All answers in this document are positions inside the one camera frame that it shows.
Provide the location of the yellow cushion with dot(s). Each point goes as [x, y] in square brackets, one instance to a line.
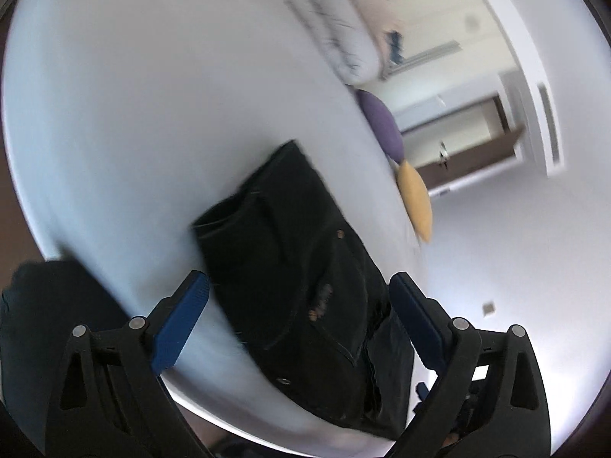
[416, 195]

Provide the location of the brown wall switch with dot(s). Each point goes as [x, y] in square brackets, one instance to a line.
[488, 308]

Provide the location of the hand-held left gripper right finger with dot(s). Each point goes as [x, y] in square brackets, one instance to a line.
[415, 322]

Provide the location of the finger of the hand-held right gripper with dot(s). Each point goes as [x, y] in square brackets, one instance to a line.
[422, 390]

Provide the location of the black denim pants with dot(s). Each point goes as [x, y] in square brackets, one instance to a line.
[296, 257]

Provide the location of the brown door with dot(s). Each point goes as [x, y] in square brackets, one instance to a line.
[468, 148]

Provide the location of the folded beige duvet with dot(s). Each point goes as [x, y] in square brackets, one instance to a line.
[334, 14]

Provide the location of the white wardrobe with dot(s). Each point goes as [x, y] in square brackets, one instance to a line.
[429, 43]

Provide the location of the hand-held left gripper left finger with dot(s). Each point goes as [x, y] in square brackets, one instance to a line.
[181, 322]

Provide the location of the purple cushion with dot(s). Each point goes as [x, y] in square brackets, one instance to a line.
[382, 121]

